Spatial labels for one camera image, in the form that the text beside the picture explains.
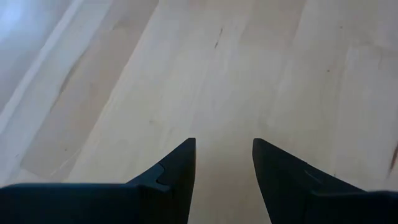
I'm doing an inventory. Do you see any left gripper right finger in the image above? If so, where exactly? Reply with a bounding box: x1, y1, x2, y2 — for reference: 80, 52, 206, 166
252, 138, 398, 224

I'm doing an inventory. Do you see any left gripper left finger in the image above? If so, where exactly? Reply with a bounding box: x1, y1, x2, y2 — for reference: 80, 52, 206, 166
0, 138, 197, 224

